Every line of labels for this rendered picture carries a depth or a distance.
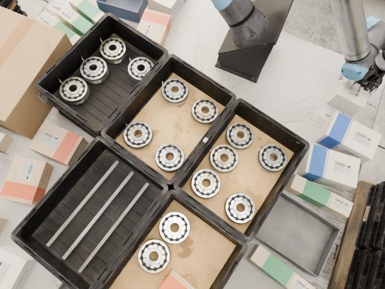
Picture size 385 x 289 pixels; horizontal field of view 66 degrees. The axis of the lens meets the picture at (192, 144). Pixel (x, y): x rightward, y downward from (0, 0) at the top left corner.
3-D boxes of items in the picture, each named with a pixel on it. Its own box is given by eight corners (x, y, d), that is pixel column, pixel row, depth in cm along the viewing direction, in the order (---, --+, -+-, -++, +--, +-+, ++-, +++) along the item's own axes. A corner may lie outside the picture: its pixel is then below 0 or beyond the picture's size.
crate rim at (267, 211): (237, 98, 107) (238, 96, 104) (309, 145, 103) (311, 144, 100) (171, 188, 96) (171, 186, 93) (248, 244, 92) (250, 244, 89)
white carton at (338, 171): (295, 176, 120) (305, 171, 112) (301, 149, 124) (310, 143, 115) (343, 191, 119) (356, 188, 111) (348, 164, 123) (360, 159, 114)
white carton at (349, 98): (342, 70, 137) (353, 58, 128) (366, 82, 136) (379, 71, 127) (326, 103, 131) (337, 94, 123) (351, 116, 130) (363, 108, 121)
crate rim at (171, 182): (171, 55, 111) (171, 51, 108) (237, 98, 107) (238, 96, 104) (99, 136, 100) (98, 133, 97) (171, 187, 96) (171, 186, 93)
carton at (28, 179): (24, 160, 117) (15, 155, 110) (54, 166, 117) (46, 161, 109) (10, 200, 112) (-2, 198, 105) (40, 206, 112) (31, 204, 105)
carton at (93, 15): (72, 10, 139) (68, 0, 134) (82, 3, 141) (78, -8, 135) (109, 39, 136) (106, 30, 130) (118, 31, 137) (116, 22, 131)
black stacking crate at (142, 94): (171, 70, 120) (171, 53, 109) (231, 109, 116) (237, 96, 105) (107, 144, 109) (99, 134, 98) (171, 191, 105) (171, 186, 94)
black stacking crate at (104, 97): (114, 31, 124) (108, 12, 113) (170, 69, 120) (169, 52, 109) (46, 100, 113) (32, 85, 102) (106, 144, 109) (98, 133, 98)
